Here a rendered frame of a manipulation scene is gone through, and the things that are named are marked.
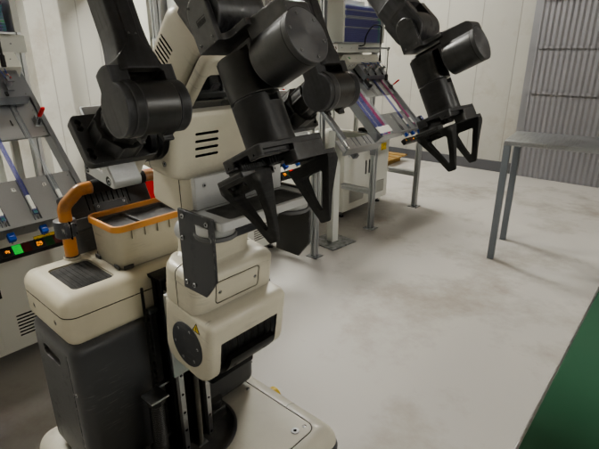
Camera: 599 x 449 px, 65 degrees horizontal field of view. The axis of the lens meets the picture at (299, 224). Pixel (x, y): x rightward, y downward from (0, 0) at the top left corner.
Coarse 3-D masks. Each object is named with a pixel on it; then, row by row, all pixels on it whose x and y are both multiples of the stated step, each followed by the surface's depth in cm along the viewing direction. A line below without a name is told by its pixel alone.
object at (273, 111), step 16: (256, 96) 49; (272, 96) 51; (240, 112) 50; (256, 112) 49; (272, 112) 49; (240, 128) 51; (256, 128) 49; (272, 128) 49; (288, 128) 50; (256, 144) 46; (272, 144) 48; (288, 144) 50; (240, 160) 50; (272, 160) 51
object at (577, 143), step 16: (512, 144) 287; (528, 144) 282; (544, 144) 277; (560, 144) 275; (576, 144) 275; (592, 144) 275; (512, 160) 328; (512, 176) 331; (496, 192) 300; (512, 192) 334; (496, 208) 303; (496, 224) 306
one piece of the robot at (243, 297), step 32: (192, 128) 81; (224, 128) 87; (160, 160) 83; (192, 160) 84; (224, 160) 90; (160, 192) 97; (224, 256) 99; (256, 256) 103; (224, 288) 98; (256, 288) 106; (192, 320) 96; (224, 320) 95; (256, 320) 102; (192, 352) 98
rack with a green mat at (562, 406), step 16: (592, 304) 71; (592, 320) 67; (576, 336) 63; (592, 336) 63; (576, 352) 60; (592, 352) 60; (560, 368) 57; (576, 368) 57; (592, 368) 57; (560, 384) 54; (576, 384) 54; (592, 384) 54; (544, 400) 51; (560, 400) 51; (576, 400) 51; (592, 400) 51; (544, 416) 49; (560, 416) 49; (576, 416) 49; (592, 416) 49; (528, 432) 47; (544, 432) 47; (560, 432) 47; (576, 432) 47; (592, 432) 47; (528, 448) 45; (544, 448) 45; (560, 448) 45; (576, 448) 45; (592, 448) 45
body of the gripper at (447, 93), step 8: (440, 80) 79; (448, 80) 81; (424, 88) 81; (432, 88) 80; (440, 88) 79; (448, 88) 80; (424, 96) 81; (432, 96) 80; (440, 96) 80; (448, 96) 80; (456, 96) 81; (424, 104) 82; (432, 104) 80; (440, 104) 80; (448, 104) 80; (456, 104) 80; (472, 104) 83; (432, 112) 81; (440, 112) 78; (448, 112) 77; (456, 112) 80; (424, 120) 80; (448, 120) 81
